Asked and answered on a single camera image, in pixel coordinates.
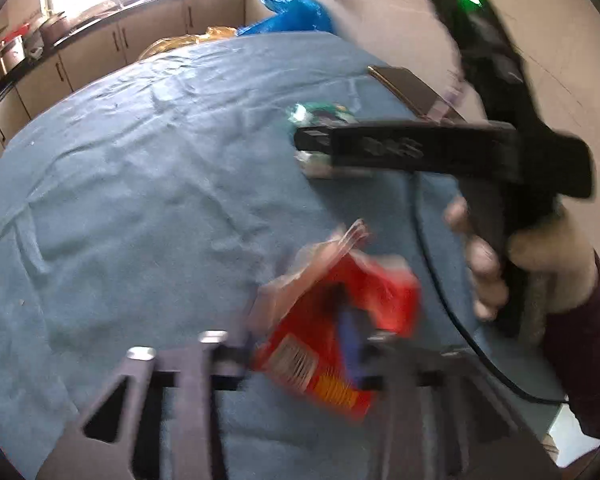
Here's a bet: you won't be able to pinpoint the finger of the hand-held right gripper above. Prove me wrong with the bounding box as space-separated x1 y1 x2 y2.
294 119 523 186

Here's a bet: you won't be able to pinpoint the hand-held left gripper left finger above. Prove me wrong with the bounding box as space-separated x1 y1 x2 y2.
35 330 253 480

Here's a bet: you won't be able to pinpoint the yellow plastic bag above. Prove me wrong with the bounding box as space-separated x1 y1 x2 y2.
137 26 238 61

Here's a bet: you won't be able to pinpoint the person's right forearm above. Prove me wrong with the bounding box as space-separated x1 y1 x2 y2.
542 255 600 441

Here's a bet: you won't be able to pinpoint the steel electric pot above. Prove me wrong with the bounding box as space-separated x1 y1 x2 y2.
0 40 28 83

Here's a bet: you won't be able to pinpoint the blue tablecloth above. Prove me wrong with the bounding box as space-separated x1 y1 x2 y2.
0 32 566 480

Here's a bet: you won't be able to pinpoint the black phone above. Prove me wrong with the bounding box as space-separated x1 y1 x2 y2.
367 65 468 123

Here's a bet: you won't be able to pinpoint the black cable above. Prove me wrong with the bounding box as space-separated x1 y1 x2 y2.
410 170 568 403

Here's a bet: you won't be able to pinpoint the green snack wrapper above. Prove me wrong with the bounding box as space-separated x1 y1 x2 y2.
286 101 376 181

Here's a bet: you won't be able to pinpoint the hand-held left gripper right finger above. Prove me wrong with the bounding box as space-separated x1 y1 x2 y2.
340 310 561 480

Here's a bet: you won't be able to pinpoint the red snack packet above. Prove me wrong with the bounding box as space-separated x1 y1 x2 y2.
250 220 423 423

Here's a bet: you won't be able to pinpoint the small brown pot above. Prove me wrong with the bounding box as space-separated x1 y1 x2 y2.
39 12 71 45

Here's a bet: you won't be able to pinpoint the grey base cabinets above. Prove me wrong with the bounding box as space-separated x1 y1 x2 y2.
0 0 248 151

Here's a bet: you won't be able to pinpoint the person's right hand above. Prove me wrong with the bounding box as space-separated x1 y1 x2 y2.
445 197 598 336

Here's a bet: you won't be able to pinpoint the blue plastic bag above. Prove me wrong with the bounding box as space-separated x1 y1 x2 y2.
237 0 336 37

